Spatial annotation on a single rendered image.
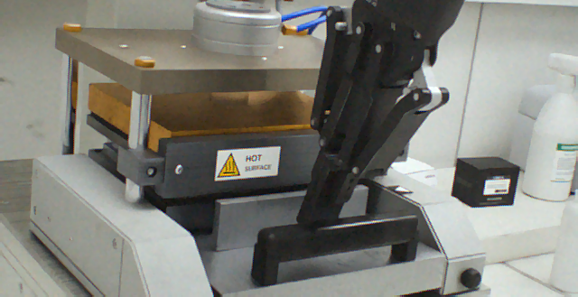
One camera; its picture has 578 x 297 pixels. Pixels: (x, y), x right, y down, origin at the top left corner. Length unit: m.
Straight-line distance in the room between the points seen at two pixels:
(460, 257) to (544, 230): 0.68
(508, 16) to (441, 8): 1.16
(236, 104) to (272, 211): 0.13
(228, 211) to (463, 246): 0.22
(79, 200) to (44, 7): 0.55
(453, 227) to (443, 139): 0.92
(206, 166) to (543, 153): 0.97
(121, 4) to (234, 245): 0.32
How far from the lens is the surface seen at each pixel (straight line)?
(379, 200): 0.84
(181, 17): 0.97
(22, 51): 1.24
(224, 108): 0.80
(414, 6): 0.60
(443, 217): 0.81
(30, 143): 1.28
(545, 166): 1.60
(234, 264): 0.70
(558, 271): 1.36
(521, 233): 1.43
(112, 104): 0.81
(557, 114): 1.59
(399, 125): 0.63
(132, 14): 0.94
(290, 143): 0.75
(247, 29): 0.78
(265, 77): 0.73
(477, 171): 1.49
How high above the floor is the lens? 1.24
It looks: 15 degrees down
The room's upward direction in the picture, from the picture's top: 7 degrees clockwise
